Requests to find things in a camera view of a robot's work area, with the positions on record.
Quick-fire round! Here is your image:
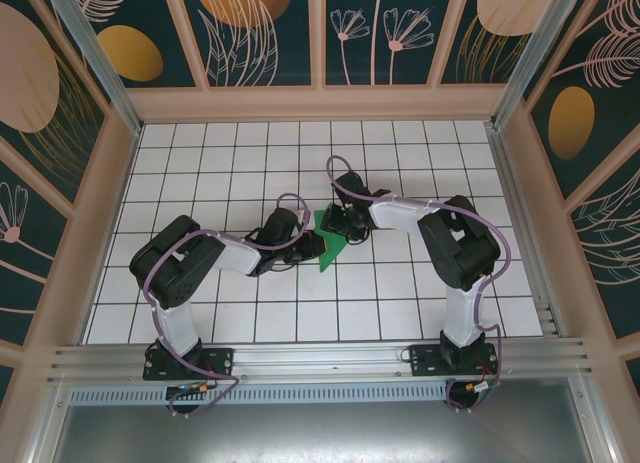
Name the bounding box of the aluminium side rail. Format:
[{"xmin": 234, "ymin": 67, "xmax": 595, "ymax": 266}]
[{"xmin": 484, "ymin": 122, "xmax": 569, "ymax": 340}]

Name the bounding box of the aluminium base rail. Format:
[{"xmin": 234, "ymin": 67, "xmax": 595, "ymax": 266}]
[{"xmin": 47, "ymin": 336, "xmax": 596, "ymax": 384}]

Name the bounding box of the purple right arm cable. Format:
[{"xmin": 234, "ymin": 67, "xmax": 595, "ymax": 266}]
[{"xmin": 325, "ymin": 155, "xmax": 510, "ymax": 415}]

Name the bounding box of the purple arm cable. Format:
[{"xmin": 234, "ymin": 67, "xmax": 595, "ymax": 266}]
[
  {"xmin": 325, "ymin": 155, "xmax": 510, "ymax": 415},
  {"xmin": 141, "ymin": 191, "xmax": 309, "ymax": 420}
]

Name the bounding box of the green paper sheet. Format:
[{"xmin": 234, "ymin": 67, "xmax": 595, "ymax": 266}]
[{"xmin": 312, "ymin": 202, "xmax": 351, "ymax": 274}]

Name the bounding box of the slotted grey cable duct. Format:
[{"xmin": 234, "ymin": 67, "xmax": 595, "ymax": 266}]
[{"xmin": 67, "ymin": 382, "xmax": 451, "ymax": 405}]

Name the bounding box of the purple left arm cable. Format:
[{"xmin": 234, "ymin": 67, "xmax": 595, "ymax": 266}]
[{"xmin": 141, "ymin": 191, "xmax": 309, "ymax": 420}]

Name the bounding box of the grey metal panel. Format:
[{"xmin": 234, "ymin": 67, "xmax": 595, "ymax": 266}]
[{"xmin": 29, "ymin": 402, "xmax": 616, "ymax": 463}]

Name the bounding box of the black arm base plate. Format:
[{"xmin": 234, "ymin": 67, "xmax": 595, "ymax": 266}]
[
  {"xmin": 143, "ymin": 346, "xmax": 236, "ymax": 382},
  {"xmin": 408, "ymin": 342, "xmax": 501, "ymax": 379}
]

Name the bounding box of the aluminium frame post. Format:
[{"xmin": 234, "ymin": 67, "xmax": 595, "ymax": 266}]
[
  {"xmin": 492, "ymin": 0, "xmax": 586, "ymax": 129},
  {"xmin": 42, "ymin": 0, "xmax": 144, "ymax": 137}
]

